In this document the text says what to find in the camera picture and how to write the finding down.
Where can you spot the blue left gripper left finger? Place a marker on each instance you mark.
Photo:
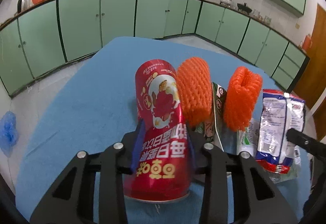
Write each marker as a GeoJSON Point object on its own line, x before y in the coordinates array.
{"type": "Point", "coordinates": [137, 146]}

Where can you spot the green white wrapper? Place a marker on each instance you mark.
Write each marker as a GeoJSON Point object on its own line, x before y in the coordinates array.
{"type": "Point", "coordinates": [247, 140]}

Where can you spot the wooden door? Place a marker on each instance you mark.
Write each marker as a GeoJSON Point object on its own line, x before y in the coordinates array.
{"type": "Point", "coordinates": [312, 82]}

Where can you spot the orange thermos flask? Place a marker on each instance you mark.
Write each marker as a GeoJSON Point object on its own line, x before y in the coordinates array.
{"type": "Point", "coordinates": [307, 43]}

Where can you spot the silver foil snack bag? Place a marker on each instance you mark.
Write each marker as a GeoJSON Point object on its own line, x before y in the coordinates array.
{"type": "Point", "coordinates": [281, 112]}

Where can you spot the orange foam net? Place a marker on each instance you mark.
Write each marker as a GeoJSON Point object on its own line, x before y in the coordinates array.
{"type": "Point", "coordinates": [242, 94]}
{"type": "Point", "coordinates": [195, 90]}

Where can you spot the blue table cloth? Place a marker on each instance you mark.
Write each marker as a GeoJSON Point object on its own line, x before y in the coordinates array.
{"type": "Point", "coordinates": [97, 106]}

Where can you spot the red drink can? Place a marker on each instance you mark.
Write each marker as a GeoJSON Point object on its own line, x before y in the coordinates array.
{"type": "Point", "coordinates": [164, 171]}

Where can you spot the blue plastic bag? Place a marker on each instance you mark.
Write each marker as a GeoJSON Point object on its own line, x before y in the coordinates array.
{"type": "Point", "coordinates": [8, 133]}

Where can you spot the green lower kitchen cabinets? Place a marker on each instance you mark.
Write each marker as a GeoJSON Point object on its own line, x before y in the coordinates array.
{"type": "Point", "coordinates": [55, 33]}

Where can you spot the black wok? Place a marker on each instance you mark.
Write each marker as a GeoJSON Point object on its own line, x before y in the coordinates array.
{"type": "Point", "coordinates": [244, 8]}

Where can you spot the steel electric kettle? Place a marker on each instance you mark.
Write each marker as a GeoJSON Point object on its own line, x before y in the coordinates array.
{"type": "Point", "coordinates": [22, 5]}

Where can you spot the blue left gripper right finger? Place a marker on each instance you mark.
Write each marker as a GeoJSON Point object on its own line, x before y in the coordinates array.
{"type": "Point", "coordinates": [191, 149]}

